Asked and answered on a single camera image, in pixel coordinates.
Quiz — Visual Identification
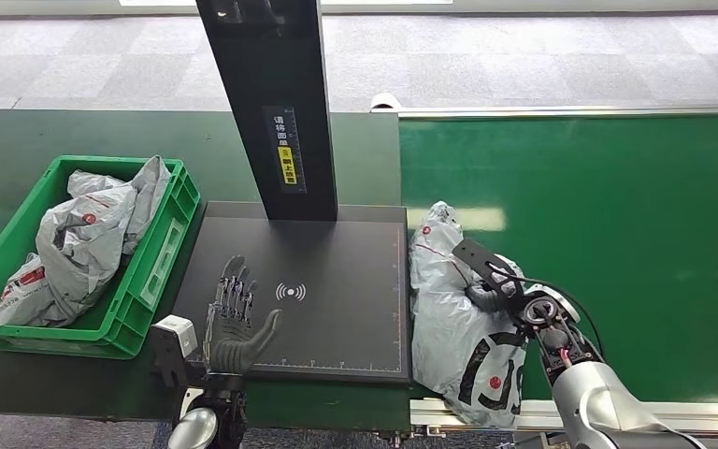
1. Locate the green plastic crate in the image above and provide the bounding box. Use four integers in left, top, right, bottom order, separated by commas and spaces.
0, 154, 202, 361

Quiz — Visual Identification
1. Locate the grey poly mailer package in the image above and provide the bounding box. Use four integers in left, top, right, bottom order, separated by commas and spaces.
408, 201, 528, 430

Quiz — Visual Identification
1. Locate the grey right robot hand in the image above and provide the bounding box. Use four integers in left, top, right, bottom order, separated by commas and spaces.
464, 253, 527, 315

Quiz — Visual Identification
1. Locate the small crumpled grey mailer bag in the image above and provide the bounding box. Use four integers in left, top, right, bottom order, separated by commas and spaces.
66, 154, 172, 255

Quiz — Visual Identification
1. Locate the large crumpled grey mailer bag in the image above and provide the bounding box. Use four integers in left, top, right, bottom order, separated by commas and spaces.
0, 183, 140, 331

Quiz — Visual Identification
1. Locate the black right wrist camera bracket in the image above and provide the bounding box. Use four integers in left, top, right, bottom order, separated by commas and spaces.
452, 238, 524, 306

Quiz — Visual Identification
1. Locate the green conveyor belt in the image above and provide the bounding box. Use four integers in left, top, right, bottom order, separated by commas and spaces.
369, 93, 718, 449

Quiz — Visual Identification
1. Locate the black inbound scanner machine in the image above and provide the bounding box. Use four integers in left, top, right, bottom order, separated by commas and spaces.
171, 0, 413, 385

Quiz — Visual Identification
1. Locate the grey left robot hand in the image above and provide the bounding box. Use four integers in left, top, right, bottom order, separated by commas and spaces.
204, 254, 284, 376

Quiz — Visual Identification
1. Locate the white conveyor end cap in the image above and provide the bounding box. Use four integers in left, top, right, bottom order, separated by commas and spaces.
369, 93, 404, 113

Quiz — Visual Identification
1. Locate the yellow warning label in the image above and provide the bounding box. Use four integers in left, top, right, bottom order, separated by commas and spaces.
277, 146, 299, 186

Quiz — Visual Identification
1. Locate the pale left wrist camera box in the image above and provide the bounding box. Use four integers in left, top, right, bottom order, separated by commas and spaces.
150, 314, 199, 388

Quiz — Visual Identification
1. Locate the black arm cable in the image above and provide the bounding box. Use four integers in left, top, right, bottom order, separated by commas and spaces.
507, 274, 606, 362

